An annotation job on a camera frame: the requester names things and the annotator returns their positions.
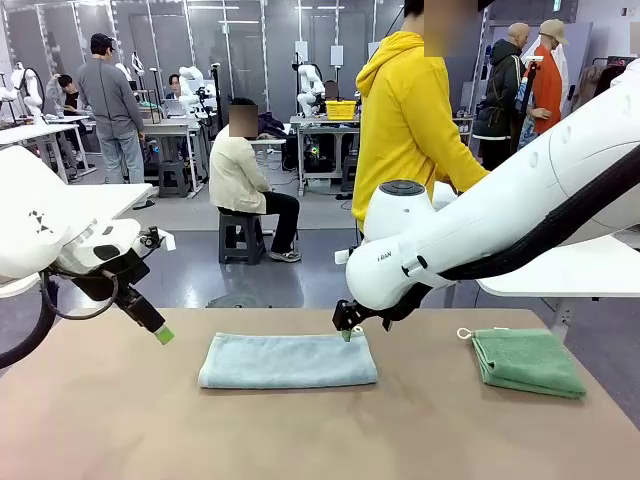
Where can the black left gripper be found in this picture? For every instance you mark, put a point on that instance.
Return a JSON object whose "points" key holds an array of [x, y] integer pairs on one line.
{"points": [[117, 277]]}

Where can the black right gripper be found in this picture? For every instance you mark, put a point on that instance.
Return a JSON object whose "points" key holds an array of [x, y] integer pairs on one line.
{"points": [[385, 310]]}

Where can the light blue towel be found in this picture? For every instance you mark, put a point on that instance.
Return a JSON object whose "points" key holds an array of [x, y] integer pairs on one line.
{"points": [[285, 360]]}

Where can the green towel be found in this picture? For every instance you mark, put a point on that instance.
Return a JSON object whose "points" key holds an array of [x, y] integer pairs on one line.
{"points": [[530, 360]]}

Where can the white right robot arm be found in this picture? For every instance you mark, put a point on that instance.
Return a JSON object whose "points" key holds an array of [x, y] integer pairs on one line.
{"points": [[500, 215]]}

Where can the right forearm yellow sleeve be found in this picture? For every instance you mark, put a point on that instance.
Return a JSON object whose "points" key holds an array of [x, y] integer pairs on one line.
{"points": [[462, 167]]}

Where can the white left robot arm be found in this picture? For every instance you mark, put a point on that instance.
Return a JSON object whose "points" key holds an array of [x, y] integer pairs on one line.
{"points": [[20, 175]]}

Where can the white lab robot arm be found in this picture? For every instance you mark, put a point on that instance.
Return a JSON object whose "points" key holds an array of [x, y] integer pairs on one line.
{"points": [[311, 75], [30, 80], [192, 74]]}

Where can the yellow plastic basket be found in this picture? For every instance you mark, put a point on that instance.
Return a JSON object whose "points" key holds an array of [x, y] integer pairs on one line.
{"points": [[340, 110]]}

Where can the grey plastic stool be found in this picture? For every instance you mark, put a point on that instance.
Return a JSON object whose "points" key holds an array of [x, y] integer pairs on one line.
{"points": [[240, 245]]}

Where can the black step stool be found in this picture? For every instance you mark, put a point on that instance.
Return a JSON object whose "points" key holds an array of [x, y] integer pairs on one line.
{"points": [[175, 180]]}

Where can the person in cream sweater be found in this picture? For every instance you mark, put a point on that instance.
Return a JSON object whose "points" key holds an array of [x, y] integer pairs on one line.
{"points": [[235, 170]]}

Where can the metal workbench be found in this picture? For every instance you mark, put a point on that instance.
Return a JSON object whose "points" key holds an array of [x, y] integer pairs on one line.
{"points": [[320, 125]]}

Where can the person in yellow hoodie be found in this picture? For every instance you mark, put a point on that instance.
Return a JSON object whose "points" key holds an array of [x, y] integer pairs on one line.
{"points": [[400, 125]]}

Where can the long white lab desk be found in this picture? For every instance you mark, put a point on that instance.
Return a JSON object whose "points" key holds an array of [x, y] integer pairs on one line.
{"points": [[30, 131]]}

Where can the man in grey sweater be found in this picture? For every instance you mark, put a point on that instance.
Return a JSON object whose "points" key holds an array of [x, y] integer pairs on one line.
{"points": [[110, 100]]}

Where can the shoe rack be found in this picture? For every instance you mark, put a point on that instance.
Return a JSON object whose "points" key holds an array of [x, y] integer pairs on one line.
{"points": [[466, 130]]}

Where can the black tripod pole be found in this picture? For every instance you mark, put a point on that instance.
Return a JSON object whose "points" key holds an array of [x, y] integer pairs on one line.
{"points": [[218, 100]]}

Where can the seated person in grey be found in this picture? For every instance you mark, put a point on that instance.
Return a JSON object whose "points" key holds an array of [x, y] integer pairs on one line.
{"points": [[65, 95]]}

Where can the seated dark-haired man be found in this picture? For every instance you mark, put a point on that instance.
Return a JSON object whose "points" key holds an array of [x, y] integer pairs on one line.
{"points": [[175, 82]]}

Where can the mannequin in dark jacket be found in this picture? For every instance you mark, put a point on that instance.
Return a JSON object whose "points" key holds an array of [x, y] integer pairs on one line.
{"points": [[500, 90]]}

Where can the mannequin in orange garment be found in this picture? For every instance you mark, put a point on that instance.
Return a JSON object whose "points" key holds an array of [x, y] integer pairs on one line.
{"points": [[547, 90]]}

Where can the clothes rack with coats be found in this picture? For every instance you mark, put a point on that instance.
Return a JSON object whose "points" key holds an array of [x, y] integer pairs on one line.
{"points": [[582, 95]]}

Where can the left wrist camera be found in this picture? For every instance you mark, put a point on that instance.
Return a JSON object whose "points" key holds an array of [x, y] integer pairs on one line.
{"points": [[167, 241]]}

